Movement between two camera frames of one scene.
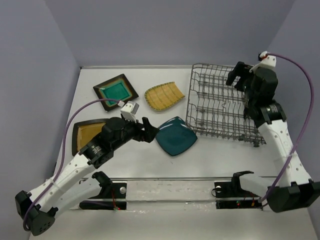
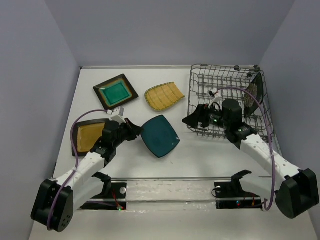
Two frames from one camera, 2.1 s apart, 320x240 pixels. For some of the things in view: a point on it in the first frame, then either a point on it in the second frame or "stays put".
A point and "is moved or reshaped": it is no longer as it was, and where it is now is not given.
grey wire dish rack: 215,108 stays put
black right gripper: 241,68 → 193,119
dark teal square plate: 175,136 is moved or reshaped
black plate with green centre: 118,88 stays put
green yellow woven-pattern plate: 163,95 stays put
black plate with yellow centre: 84,132 stays put
